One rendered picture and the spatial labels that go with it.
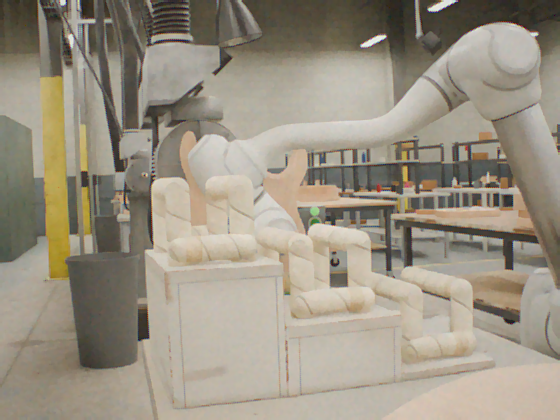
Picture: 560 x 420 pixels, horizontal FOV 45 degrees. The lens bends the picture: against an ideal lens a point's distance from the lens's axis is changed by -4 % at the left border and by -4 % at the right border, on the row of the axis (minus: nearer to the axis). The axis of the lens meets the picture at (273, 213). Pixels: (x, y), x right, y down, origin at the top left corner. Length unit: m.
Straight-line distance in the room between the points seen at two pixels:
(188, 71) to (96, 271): 2.99
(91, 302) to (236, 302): 3.77
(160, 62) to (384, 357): 0.99
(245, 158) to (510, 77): 0.54
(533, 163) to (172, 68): 0.84
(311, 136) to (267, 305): 0.65
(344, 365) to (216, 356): 0.17
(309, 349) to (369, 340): 0.08
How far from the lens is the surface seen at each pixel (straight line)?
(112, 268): 4.56
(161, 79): 1.68
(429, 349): 1.00
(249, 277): 0.86
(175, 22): 1.87
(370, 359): 0.93
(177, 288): 0.85
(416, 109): 1.51
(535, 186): 1.43
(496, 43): 1.35
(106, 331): 4.64
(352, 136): 1.48
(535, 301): 1.67
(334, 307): 0.93
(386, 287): 1.04
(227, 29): 1.81
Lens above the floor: 1.21
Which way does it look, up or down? 3 degrees down
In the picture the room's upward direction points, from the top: 2 degrees counter-clockwise
